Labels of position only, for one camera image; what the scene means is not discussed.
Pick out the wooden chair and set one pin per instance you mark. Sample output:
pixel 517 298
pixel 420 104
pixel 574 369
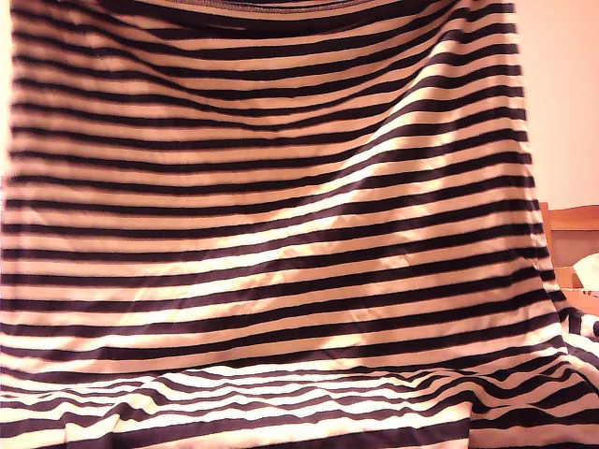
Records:
pixel 561 220

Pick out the navy white striped t-shirt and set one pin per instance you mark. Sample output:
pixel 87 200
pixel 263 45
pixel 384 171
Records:
pixel 281 234

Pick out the white tissue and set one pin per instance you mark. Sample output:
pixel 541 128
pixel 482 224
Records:
pixel 588 269

